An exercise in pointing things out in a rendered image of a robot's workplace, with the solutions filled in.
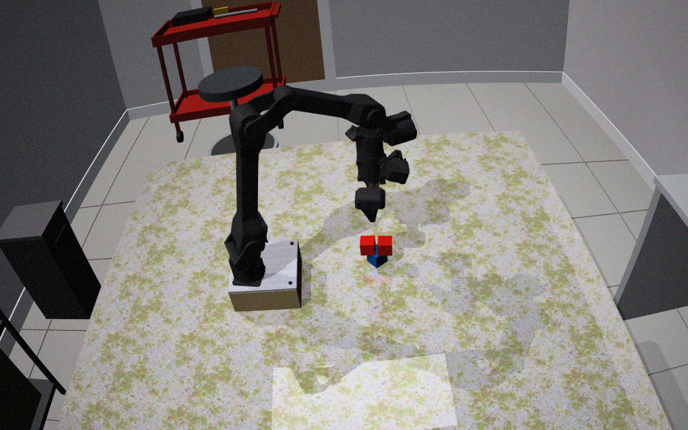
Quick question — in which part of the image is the red cube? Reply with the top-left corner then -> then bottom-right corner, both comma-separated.
360,235 -> 376,256
378,236 -> 392,256

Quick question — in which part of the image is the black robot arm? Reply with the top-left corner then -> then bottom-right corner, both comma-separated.
224,85 -> 417,287

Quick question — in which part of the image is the blue cube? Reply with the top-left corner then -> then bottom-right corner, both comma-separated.
367,244 -> 388,268

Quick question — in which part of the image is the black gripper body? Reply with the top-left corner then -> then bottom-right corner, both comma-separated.
355,150 -> 386,210

